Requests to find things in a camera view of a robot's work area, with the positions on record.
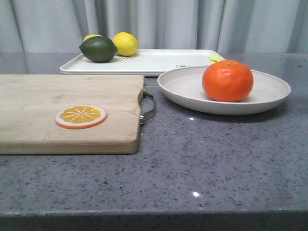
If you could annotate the cream shallow plate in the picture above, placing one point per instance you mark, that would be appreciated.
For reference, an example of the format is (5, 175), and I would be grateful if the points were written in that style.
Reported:
(184, 87)

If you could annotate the orange mandarin fruit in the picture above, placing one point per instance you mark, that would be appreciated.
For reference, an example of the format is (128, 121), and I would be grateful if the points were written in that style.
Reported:
(227, 81)

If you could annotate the white rectangular tray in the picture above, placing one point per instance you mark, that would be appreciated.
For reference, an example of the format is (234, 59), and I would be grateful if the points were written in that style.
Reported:
(147, 62)

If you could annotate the orange slice toy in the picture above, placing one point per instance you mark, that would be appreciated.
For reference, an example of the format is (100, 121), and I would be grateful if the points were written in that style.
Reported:
(81, 117)

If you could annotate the yellow lemon front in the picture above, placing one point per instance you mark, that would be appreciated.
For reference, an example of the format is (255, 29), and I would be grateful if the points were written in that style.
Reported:
(126, 43)

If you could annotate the green lime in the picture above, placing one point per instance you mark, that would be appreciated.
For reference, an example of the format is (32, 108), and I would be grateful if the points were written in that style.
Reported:
(98, 49)

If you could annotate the yellow lemon behind lime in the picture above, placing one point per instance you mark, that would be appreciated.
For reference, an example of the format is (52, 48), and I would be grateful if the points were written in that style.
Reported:
(91, 36)

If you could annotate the wooden cutting board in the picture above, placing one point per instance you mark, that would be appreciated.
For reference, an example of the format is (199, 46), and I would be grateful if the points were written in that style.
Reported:
(30, 103)

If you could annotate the grey curtain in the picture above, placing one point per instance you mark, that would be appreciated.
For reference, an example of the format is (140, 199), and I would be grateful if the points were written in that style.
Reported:
(221, 25)

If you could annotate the metal cutting board handle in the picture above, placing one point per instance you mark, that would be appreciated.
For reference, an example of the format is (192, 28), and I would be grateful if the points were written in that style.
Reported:
(147, 107)

